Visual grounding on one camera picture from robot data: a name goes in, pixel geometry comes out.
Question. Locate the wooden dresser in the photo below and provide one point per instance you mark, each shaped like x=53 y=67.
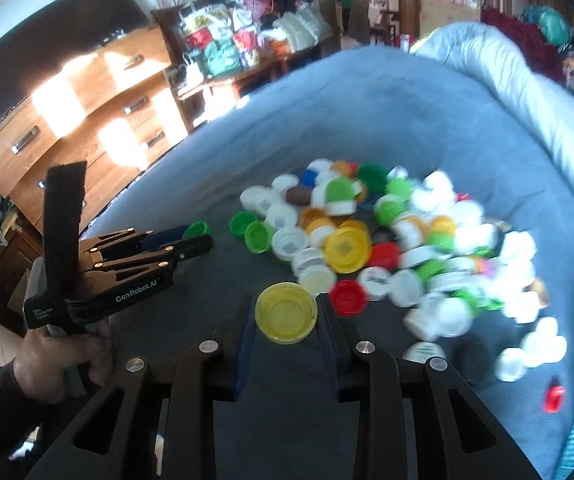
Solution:
x=92 y=125

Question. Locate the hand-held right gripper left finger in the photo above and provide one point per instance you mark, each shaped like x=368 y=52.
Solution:
x=247 y=345

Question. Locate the dark wooden low cabinet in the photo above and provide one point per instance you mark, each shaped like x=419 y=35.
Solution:
x=7 y=270

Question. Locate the pile of mixed bottle caps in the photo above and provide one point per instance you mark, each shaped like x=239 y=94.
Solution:
x=417 y=240

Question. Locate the teal ball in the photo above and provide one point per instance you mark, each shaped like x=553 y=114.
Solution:
x=552 y=22

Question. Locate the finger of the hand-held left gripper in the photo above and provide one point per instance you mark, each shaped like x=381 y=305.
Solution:
x=162 y=239
x=194 y=246

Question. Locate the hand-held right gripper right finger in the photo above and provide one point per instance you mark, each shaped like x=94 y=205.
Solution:
x=324 y=345

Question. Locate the person's left hand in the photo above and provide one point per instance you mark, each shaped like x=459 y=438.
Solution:
x=47 y=360

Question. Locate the wooden door frame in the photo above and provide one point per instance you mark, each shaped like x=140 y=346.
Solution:
x=407 y=0

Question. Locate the yellow bottle cap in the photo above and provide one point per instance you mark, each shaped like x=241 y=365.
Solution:
x=286 y=312

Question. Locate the black television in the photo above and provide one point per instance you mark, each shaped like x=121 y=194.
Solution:
x=52 y=45

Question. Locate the small red bottle cap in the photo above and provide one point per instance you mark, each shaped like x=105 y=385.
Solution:
x=553 y=398

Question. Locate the light blue duvet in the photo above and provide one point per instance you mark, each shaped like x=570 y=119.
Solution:
x=517 y=90

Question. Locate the dark red blanket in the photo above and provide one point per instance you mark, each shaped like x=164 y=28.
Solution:
x=527 y=40

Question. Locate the wooden side table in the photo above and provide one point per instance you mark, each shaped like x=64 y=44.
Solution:
x=247 y=80

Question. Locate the small green bottle cap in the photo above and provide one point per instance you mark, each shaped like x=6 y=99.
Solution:
x=194 y=230

